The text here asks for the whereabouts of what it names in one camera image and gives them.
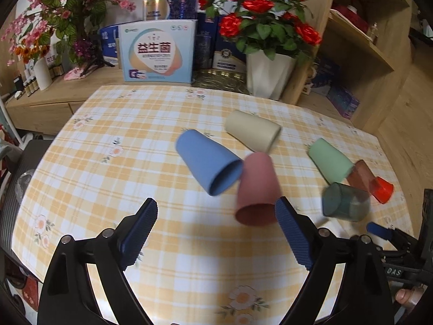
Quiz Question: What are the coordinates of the blue plastic cup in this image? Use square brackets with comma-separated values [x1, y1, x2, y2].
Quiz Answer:
[175, 129, 244, 197]

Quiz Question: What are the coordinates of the red plastic cup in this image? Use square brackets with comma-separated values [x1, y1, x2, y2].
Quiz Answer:
[369, 176, 394, 204]

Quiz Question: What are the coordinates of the transparent teal cup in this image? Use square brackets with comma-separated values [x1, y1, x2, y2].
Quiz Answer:
[322, 183, 371, 222]

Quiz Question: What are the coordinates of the transparent brown cup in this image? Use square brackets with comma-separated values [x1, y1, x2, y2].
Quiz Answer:
[346, 159, 376, 194]

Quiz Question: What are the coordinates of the pink plastic cup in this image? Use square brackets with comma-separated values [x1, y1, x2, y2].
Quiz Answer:
[235, 152, 283, 227]

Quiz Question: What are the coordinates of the green plastic cup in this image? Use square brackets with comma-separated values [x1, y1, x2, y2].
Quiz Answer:
[307, 138, 354, 184]

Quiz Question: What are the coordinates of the beige plastic cup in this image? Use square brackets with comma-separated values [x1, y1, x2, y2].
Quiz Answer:
[225, 110, 282, 153]

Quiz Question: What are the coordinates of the person's right hand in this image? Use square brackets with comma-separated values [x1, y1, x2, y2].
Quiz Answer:
[395, 285, 432, 317]

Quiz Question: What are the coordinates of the yellow plaid tablecloth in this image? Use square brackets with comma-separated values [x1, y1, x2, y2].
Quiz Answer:
[12, 86, 398, 324]

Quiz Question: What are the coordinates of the purple small box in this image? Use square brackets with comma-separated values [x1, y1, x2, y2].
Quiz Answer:
[327, 86, 360, 120]

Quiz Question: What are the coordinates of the black ribbed chair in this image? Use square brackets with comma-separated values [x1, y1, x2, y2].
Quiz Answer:
[0, 138, 54, 255]

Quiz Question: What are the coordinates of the wooden sideboard cabinet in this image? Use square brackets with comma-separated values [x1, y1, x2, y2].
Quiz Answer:
[5, 67, 124, 135]

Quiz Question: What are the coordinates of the white faceted flower pot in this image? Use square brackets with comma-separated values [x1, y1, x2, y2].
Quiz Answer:
[247, 50, 297, 100]

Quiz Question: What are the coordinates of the dark cookie box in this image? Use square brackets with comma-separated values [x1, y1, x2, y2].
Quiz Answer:
[302, 62, 335, 97]

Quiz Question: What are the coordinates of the gold patterned tray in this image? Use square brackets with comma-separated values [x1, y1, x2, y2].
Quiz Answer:
[192, 69, 250, 95]

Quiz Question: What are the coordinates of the small white vase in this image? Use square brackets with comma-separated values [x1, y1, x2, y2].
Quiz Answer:
[33, 57, 52, 91]

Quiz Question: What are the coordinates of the probiotics light blue box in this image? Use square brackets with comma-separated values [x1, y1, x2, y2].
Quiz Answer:
[118, 19, 196, 84]

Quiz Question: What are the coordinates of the dark blue tall box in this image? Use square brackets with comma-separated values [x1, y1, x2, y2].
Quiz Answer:
[197, 0, 247, 73]

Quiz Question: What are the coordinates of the blue white package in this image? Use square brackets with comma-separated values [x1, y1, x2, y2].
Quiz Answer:
[99, 24, 119, 66]

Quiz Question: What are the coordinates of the wooden shelf unit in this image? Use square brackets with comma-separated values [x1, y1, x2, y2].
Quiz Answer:
[282, 0, 415, 136]

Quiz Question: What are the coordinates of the red rose bouquet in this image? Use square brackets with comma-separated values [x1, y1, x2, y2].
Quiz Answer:
[198, 0, 322, 61]

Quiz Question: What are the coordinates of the red box on shelf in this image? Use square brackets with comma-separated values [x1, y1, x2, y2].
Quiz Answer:
[332, 0, 369, 34]

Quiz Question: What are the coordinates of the silver blue box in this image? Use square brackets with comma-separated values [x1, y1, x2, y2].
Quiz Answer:
[142, 0, 198, 21]

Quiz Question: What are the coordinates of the pink blossom flower arrangement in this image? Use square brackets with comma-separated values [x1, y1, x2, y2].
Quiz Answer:
[1, 0, 136, 67]

